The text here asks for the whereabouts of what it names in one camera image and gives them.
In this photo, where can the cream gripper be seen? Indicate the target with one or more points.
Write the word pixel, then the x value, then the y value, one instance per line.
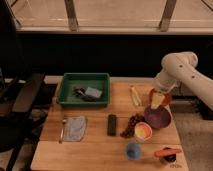
pixel 157 99

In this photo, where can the blue grey sponge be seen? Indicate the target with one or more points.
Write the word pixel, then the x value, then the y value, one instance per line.
pixel 92 92

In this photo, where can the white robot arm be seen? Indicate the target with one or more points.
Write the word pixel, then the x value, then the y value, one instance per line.
pixel 181 67

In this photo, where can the dark object in tray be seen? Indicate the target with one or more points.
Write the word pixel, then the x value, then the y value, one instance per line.
pixel 80 92

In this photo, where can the green plastic tray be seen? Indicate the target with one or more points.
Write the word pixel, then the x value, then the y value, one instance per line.
pixel 70 81

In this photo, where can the orange red bowl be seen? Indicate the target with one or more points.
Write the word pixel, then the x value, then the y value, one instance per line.
pixel 166 101

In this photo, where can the purple plate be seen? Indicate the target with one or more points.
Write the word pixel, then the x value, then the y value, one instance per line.
pixel 157 118

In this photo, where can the pale yellow banana toy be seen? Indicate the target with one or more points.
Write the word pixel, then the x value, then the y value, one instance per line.
pixel 135 96

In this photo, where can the dark red grape bunch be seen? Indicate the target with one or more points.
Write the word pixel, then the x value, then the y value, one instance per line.
pixel 129 130

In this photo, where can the black rectangular remote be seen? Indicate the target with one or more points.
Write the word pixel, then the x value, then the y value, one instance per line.
pixel 112 125

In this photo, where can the blue cup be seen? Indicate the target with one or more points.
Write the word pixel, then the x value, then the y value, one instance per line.
pixel 133 151

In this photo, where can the black small cup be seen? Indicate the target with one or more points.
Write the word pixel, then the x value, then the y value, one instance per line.
pixel 168 159

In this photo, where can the blue folded cloth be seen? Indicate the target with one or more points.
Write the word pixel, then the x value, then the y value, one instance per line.
pixel 75 128

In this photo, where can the black office chair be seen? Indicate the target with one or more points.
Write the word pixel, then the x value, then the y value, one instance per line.
pixel 15 125

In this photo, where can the metal spoon wooden handle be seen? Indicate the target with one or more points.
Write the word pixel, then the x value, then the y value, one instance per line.
pixel 62 130

